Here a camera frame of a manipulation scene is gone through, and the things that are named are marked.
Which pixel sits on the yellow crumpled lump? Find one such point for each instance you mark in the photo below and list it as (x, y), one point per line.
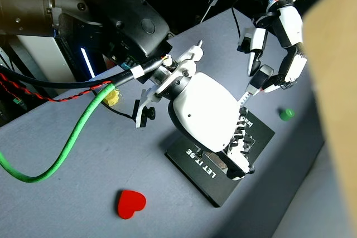
(112, 98)

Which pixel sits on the grey tape measure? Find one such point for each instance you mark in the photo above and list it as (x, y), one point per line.
(260, 77)

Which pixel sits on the white computer tower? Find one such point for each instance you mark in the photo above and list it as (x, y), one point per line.
(42, 54)

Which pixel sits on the black Let It Be album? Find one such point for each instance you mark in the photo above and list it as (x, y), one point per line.
(206, 185)

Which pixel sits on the grey table cloth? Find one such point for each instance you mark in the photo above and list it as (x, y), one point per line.
(69, 207)

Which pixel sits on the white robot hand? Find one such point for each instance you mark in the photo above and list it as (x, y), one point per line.
(203, 109)
(291, 26)

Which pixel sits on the red heart block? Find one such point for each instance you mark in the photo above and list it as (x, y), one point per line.
(131, 204)

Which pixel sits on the tan blurred board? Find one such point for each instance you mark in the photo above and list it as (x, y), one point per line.
(334, 82)

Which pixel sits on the green cylinder block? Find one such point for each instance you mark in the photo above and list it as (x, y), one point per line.
(287, 114)

